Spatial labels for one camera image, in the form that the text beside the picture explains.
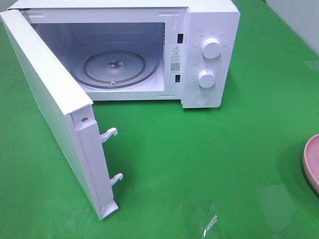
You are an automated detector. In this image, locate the glass microwave turntable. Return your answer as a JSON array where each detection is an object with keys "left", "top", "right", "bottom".
[{"left": 70, "top": 42, "right": 163, "bottom": 89}]

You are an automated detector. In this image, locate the lower white microwave knob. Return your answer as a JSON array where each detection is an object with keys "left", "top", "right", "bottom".
[{"left": 198, "top": 70, "right": 216, "bottom": 88}]

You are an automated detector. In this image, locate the white warning label sticker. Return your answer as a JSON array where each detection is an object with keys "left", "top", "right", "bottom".
[{"left": 169, "top": 44, "right": 182, "bottom": 73}]

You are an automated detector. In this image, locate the white microwave oven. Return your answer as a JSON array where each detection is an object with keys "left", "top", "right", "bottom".
[{"left": 6, "top": 0, "right": 240, "bottom": 108}]

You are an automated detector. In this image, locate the white microwave door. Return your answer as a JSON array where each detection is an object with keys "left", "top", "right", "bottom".
[{"left": 1, "top": 10, "right": 123, "bottom": 219}]

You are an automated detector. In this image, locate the pink plate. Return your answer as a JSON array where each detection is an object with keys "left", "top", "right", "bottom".
[{"left": 303, "top": 134, "right": 319, "bottom": 194}]

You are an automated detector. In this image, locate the upper white microwave knob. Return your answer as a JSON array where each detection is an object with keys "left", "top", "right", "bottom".
[{"left": 201, "top": 37, "right": 221, "bottom": 59}]

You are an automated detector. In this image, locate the white microwave knob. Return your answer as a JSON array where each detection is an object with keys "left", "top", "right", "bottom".
[
  {"left": 201, "top": 37, "right": 221, "bottom": 59},
  {"left": 198, "top": 70, "right": 216, "bottom": 88}
]

